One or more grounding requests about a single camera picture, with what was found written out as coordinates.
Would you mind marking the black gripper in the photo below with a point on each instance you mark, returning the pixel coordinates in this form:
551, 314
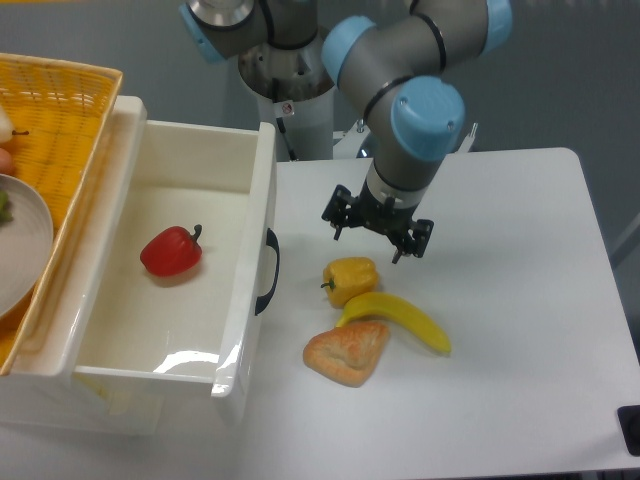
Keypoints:
409, 236

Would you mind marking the white top drawer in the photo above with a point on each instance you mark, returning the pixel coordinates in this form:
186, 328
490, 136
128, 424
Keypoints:
193, 328

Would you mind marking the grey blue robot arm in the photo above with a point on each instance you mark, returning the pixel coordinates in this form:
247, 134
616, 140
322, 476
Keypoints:
391, 76

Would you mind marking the white drawer cabinet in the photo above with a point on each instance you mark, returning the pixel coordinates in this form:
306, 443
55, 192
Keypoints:
43, 386

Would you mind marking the yellow bell pepper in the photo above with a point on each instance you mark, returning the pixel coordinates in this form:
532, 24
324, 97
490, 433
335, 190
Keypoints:
346, 278

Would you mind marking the yellow banana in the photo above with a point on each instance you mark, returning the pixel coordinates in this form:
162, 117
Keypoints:
400, 312

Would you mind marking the brown pastry bread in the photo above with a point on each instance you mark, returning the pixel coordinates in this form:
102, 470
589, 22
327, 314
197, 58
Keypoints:
347, 355

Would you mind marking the red bell pepper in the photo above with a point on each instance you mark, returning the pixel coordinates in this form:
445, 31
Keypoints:
173, 251

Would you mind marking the yellow woven basket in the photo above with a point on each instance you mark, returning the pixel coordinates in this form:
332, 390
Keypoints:
64, 106

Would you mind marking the grey ribbed plate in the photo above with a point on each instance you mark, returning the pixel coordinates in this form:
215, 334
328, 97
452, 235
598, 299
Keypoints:
26, 242

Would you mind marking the black drawer handle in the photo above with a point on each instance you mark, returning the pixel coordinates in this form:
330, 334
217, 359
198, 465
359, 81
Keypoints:
271, 263

